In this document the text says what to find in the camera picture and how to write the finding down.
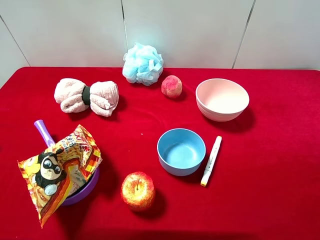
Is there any blue plastic bowl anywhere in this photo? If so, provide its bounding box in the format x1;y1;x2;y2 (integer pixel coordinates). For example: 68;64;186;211
157;128;206;177

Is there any white yellow-capped marker pen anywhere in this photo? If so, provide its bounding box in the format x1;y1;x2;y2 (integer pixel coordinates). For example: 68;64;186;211
200;136;222;187

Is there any red yellow apple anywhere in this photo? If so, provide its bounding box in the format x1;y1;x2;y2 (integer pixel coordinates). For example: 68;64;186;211
120;171;156;212

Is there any red peach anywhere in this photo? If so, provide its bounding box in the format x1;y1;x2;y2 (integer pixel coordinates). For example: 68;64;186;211
161;75;183;99

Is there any pink rolled towel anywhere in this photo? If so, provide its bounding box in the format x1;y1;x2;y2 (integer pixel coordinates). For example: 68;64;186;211
54;78;120;117

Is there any blue mesh bath sponge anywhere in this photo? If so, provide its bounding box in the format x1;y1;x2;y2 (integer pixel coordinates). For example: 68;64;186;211
122;42;164;86

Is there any pink plastic bowl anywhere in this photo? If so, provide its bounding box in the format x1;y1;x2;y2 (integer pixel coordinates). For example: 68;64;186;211
195;78;250;122

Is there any purple toy frying pan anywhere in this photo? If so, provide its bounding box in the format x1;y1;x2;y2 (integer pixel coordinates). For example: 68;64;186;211
34;119;100;206

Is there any red velvet tablecloth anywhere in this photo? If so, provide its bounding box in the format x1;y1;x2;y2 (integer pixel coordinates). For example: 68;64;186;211
0;67;320;240

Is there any orange Oishi snack bag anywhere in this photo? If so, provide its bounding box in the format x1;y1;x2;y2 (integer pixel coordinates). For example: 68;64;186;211
18;124;103;226

